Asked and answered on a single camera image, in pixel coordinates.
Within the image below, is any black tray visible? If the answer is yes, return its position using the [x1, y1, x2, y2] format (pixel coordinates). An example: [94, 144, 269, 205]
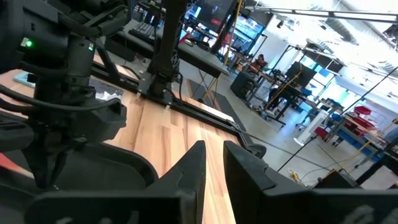
[0, 142, 160, 224]

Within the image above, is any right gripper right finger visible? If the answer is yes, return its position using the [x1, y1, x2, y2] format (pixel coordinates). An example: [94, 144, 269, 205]
[223, 140, 398, 224]

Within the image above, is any black keyboard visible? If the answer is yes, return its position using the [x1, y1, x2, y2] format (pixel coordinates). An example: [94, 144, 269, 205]
[128, 21, 157, 40]

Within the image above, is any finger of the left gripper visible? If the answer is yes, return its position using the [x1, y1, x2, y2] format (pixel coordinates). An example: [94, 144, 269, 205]
[23, 147, 68, 190]

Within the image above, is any white tower appliance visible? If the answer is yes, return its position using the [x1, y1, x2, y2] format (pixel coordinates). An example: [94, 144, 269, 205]
[293, 109, 330, 147]

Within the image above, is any person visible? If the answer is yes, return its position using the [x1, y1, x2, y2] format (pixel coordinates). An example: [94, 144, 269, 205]
[251, 53, 269, 73]

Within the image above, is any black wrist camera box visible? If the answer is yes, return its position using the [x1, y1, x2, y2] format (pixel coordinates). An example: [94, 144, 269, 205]
[73, 98, 129, 145]

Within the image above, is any black monitor back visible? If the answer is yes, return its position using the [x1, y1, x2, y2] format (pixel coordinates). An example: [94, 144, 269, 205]
[285, 60, 317, 88]

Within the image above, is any bright lit monitor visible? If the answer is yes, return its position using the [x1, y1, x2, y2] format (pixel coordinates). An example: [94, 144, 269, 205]
[234, 14, 266, 40]

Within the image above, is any black floor mat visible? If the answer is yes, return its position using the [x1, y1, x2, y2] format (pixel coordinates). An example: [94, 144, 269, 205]
[185, 78, 247, 132]

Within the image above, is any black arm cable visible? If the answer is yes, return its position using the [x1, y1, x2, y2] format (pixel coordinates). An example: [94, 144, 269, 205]
[0, 84, 121, 113]

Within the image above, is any red storage bin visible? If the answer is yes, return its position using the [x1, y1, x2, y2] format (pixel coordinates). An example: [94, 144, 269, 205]
[354, 105, 373, 116]

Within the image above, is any large dark monitor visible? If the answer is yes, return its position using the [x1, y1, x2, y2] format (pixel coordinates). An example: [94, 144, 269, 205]
[195, 0, 238, 32]

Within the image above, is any thin black pole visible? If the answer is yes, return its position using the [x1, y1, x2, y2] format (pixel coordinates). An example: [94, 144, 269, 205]
[275, 66, 398, 174]

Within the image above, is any red box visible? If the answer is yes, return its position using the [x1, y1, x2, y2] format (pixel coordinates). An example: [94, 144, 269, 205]
[313, 125, 330, 140]

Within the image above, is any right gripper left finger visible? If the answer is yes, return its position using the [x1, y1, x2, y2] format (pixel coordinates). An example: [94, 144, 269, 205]
[24, 139, 207, 224]

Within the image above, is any light blue flat object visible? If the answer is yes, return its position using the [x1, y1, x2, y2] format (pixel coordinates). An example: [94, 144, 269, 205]
[13, 70, 37, 89]

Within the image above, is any black and white sheet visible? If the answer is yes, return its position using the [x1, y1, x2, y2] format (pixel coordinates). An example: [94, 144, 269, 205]
[89, 77, 125, 101]

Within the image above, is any yellow strap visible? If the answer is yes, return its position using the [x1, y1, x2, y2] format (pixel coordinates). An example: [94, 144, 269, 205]
[201, 0, 244, 101]

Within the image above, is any ceiling light bar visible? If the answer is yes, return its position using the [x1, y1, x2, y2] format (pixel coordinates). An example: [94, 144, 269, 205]
[244, 5, 398, 25]

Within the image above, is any black cabinet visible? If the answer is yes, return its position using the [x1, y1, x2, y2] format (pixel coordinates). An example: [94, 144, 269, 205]
[229, 71, 256, 100]

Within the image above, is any black table frame rail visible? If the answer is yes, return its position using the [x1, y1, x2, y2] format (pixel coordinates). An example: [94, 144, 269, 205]
[89, 60, 267, 160]

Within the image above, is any black computer desk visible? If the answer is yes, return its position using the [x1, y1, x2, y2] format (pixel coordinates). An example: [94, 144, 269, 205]
[104, 17, 230, 79]

